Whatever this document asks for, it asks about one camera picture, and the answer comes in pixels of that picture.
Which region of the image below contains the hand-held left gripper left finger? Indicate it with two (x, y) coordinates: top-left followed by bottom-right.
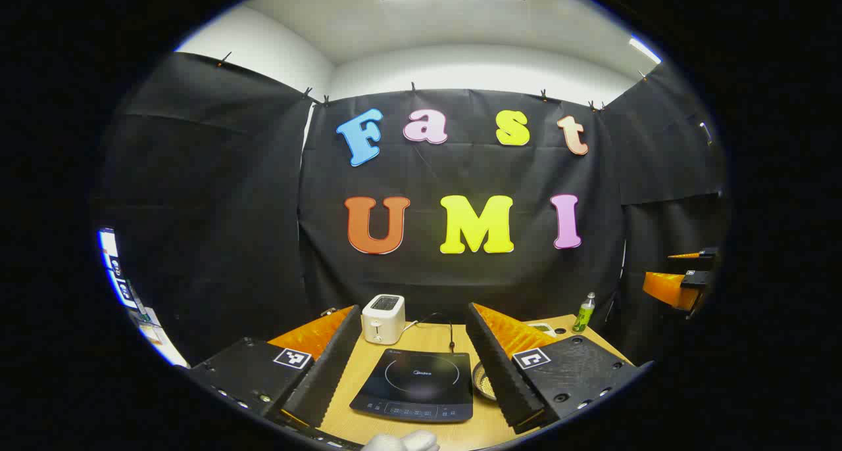
(187, 304), (364, 432)

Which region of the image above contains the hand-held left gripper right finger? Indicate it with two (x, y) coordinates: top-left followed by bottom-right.
(466, 302), (652, 435)

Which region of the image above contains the stainless steel pot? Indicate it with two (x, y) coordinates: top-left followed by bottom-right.
(472, 361), (497, 401)

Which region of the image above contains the black induction cooktop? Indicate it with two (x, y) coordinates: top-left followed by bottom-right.
(349, 348), (474, 423)

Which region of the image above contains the white toaster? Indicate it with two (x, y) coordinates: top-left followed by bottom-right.
(361, 294), (406, 345)

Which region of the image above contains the green drink bottle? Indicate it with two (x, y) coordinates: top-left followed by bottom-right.
(572, 292), (597, 334)

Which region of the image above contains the small ceiling light panel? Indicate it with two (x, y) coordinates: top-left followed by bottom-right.
(628, 36), (662, 64)

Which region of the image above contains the black power cable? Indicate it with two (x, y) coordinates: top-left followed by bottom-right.
(414, 313), (456, 353)

